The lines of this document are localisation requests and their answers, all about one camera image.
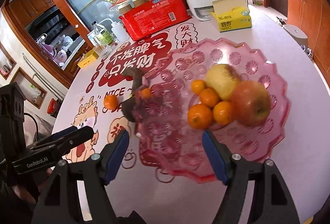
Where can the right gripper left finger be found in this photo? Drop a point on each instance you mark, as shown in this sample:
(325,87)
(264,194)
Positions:
(59,202)

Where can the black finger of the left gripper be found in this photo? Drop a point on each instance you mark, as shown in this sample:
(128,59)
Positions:
(64,140)

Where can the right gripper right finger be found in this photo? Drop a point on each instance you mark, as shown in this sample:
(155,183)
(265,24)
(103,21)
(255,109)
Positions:
(271,202)

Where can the orange tangerine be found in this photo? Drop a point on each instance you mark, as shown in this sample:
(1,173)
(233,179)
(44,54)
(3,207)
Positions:
(111,102)

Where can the dark avocado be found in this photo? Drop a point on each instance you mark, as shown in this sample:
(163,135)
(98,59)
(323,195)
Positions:
(127,108)

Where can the overripe brown banana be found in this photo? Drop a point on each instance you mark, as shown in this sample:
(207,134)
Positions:
(137,76)

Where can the red yellow apple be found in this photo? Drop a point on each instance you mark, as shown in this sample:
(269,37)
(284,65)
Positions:
(251,103)

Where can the left hand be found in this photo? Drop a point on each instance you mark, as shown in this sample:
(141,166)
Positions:
(23,192)

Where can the printed red white tablecloth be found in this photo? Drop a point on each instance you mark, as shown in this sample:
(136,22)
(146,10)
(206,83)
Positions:
(302,156)

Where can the yellow flat box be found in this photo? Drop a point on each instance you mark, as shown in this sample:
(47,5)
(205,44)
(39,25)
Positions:
(87,59)

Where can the clear glass cup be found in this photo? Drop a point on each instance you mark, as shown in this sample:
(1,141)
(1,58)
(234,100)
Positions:
(103,51)

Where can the pink plastic fruit tray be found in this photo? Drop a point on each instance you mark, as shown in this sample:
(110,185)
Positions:
(169,143)

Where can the clear green label bottle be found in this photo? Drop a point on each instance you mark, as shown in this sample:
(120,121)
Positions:
(102,34)

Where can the tangerine in tray edge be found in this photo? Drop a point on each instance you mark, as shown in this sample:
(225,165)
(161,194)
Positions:
(200,116)

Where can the white plastic bottle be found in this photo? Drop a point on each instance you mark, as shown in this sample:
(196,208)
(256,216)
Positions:
(119,31)

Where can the yellow pear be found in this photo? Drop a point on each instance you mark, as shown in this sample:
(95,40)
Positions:
(223,79)

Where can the red snack package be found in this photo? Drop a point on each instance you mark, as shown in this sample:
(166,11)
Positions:
(153,16)

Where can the yellow tissue box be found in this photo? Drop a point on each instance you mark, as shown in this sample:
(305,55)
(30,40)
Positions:
(231,15)

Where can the wooden cabinet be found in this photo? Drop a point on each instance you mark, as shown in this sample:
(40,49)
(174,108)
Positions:
(312,17)

